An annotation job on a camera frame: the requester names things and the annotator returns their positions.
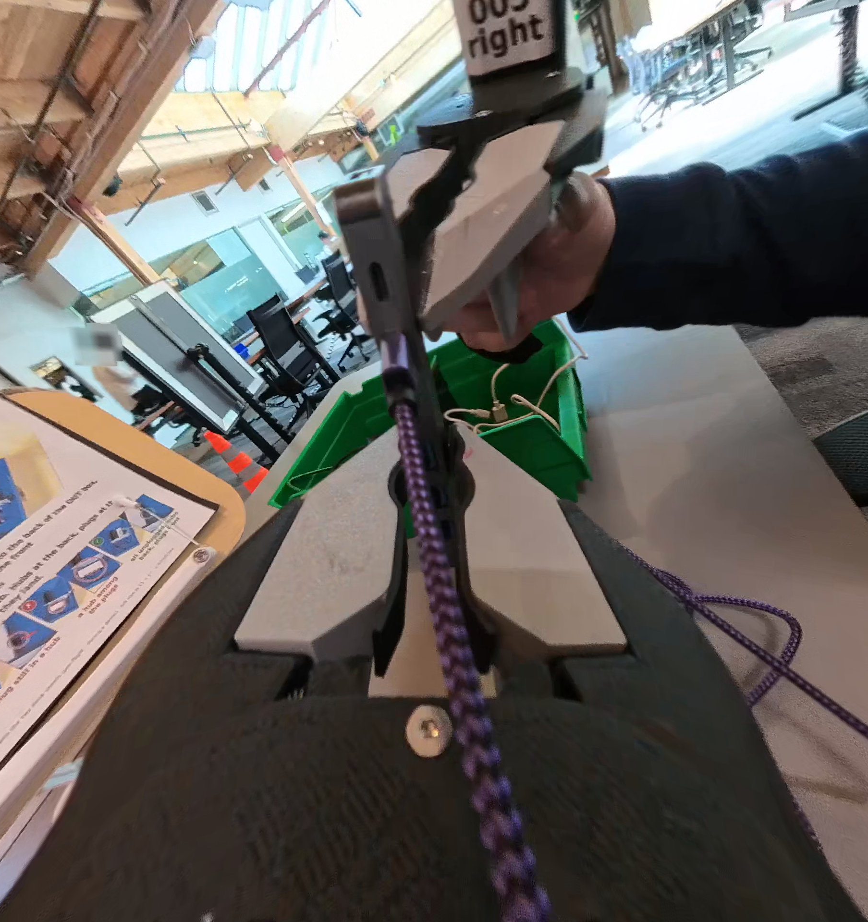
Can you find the green plastic bin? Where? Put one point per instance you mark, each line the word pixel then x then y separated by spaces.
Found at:
pixel 534 446

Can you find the orange traffic cone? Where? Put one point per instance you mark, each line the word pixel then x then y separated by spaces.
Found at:
pixel 239 464

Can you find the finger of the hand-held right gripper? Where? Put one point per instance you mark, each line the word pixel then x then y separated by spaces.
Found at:
pixel 416 180
pixel 498 216

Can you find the person's right hand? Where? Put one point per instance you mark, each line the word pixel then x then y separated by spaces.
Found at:
pixel 578 252

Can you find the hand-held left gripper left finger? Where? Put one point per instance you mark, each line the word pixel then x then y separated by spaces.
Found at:
pixel 326 569

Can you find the grey usb hub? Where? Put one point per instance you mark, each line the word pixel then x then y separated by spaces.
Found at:
pixel 376 245

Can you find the person's right forearm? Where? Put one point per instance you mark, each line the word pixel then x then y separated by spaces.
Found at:
pixel 729 238

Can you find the black mesh chair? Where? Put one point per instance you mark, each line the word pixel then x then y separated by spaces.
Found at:
pixel 859 461

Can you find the black office chair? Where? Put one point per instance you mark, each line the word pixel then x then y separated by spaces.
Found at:
pixel 340 288
pixel 282 338

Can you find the printed instruction sheet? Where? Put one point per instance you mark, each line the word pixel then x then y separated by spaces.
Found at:
pixel 59 562

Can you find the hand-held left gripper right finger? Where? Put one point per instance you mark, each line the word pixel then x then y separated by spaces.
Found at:
pixel 542 576

